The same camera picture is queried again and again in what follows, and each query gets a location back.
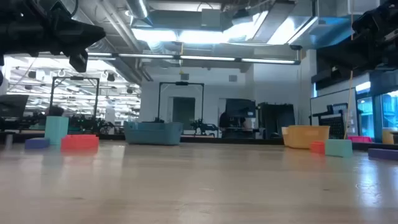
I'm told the small teal block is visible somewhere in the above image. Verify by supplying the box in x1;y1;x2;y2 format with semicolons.
325;138;353;158

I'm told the black computer monitor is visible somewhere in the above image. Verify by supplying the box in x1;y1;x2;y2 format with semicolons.
225;98;257;119
0;94;29;118

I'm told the orange studded block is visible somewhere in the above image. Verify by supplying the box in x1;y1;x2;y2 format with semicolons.
310;141;326;154
60;134;100;152

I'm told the rectangular metal duct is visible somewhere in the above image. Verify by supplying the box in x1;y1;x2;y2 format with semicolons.
289;0;355;50

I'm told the long ceiling light bar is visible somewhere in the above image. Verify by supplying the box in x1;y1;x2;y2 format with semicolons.
86;52;301;65

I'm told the round silver duct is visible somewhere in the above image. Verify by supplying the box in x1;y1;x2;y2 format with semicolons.
126;0;149;19

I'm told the black frame robot station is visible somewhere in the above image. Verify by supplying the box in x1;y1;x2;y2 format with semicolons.
49;76;100;125
158;82;205;124

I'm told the black pegboard rack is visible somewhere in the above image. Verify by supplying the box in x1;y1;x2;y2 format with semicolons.
309;103;349;140

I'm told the person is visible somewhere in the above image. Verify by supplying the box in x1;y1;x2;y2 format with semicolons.
48;106;65;118
218;111;247;129

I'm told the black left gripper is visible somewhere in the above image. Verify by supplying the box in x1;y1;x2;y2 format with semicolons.
29;0;107;74

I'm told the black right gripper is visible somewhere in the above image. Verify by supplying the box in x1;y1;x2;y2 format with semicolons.
352;0;398;71

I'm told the yellow container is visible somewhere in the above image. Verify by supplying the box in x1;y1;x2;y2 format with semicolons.
381;128;396;145

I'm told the whiteboard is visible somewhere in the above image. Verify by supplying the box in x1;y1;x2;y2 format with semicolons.
310;88;358;136

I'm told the pink bin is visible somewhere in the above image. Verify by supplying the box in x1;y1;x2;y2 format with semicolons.
347;135;373;144

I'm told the yellow cable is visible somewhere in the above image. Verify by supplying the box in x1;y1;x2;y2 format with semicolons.
343;0;354;140

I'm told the yellow plastic bin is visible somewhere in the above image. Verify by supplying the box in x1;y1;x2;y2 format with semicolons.
281;124;331;149

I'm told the grey door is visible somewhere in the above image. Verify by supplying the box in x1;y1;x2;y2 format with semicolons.
172;96;196;131

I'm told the purple block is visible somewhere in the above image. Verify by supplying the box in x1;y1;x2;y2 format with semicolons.
368;147;398;161
24;138;50;149

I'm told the teal plastic bin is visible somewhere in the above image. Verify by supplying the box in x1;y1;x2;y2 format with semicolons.
123;121;184;146

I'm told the grey ceiling box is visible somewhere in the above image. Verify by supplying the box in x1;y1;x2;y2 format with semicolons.
200;8;222;28

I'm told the large teal block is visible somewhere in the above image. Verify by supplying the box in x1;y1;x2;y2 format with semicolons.
44;116;70;146

